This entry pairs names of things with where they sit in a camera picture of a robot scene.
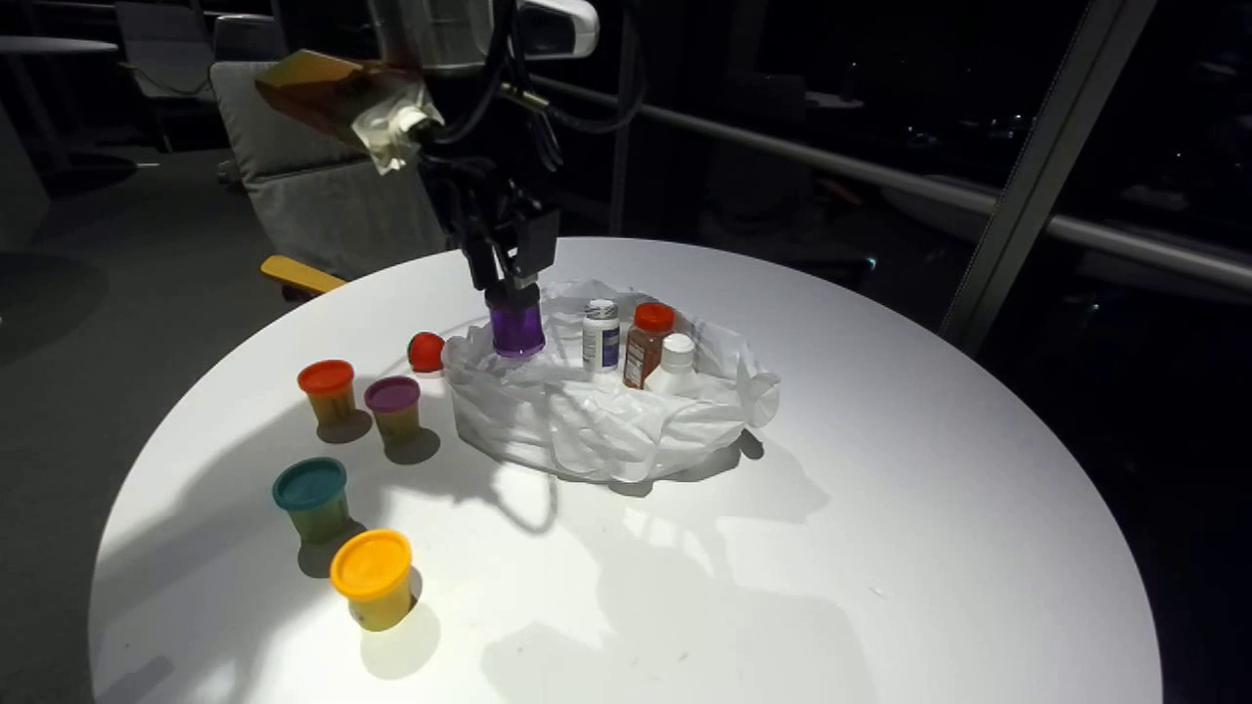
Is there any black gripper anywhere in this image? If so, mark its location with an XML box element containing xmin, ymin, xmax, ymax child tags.
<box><xmin>417</xmin><ymin>99</ymin><xmax>565</xmax><ymax>293</ymax></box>

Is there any purple playdough tub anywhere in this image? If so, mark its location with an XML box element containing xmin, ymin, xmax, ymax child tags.
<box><xmin>488</xmin><ymin>286</ymin><xmax>544</xmax><ymax>354</ymax></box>

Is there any white round pill bottle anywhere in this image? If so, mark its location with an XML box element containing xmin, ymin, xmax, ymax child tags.
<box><xmin>582</xmin><ymin>297</ymin><xmax>622</xmax><ymax>370</ymax></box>

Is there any orange-capped spice bottle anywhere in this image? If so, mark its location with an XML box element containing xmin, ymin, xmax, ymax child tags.
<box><xmin>622</xmin><ymin>302</ymin><xmax>677</xmax><ymax>387</ymax></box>

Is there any magenta-lid playdough tub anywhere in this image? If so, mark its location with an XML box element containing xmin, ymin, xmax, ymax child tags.
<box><xmin>364</xmin><ymin>374</ymin><xmax>417</xmax><ymax>445</ymax></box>

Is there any white rectangular glue bottle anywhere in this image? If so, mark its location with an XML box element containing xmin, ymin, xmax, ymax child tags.
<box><xmin>650</xmin><ymin>331</ymin><xmax>697</xmax><ymax>392</ymax></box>

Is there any teal-lid playdough tub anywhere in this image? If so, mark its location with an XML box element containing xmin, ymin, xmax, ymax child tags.
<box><xmin>270</xmin><ymin>457</ymin><xmax>348</xmax><ymax>544</ymax></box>

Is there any yellow playdough tub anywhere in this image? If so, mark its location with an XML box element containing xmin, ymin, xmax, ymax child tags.
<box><xmin>330</xmin><ymin>526</ymin><xmax>416</xmax><ymax>630</ymax></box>

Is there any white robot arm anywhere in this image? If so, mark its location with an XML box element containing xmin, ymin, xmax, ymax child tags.
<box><xmin>352</xmin><ymin>0</ymin><xmax>599</xmax><ymax>302</ymax></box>

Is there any red toy strawberry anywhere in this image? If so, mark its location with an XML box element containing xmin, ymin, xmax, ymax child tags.
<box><xmin>408</xmin><ymin>331</ymin><xmax>446</xmax><ymax>370</ymax></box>

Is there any white plastic bag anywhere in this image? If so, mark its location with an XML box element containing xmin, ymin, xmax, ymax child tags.
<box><xmin>442</xmin><ymin>282</ymin><xmax>780</xmax><ymax>484</ymax></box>

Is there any grey armchair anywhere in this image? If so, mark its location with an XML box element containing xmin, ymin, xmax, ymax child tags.
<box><xmin>213</xmin><ymin>62</ymin><xmax>455</xmax><ymax>276</ymax></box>

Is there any orange-lid playdough tub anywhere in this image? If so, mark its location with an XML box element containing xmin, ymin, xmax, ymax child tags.
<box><xmin>299</xmin><ymin>361</ymin><xmax>356</xmax><ymax>426</ymax></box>

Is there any grey metal railing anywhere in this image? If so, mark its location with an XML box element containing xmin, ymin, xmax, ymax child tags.
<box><xmin>523</xmin><ymin>71</ymin><xmax>1252</xmax><ymax>293</ymax></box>

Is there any grey window frame post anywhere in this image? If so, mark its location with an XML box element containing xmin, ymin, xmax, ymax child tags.
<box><xmin>938</xmin><ymin>0</ymin><xmax>1157</xmax><ymax>351</ymax></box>

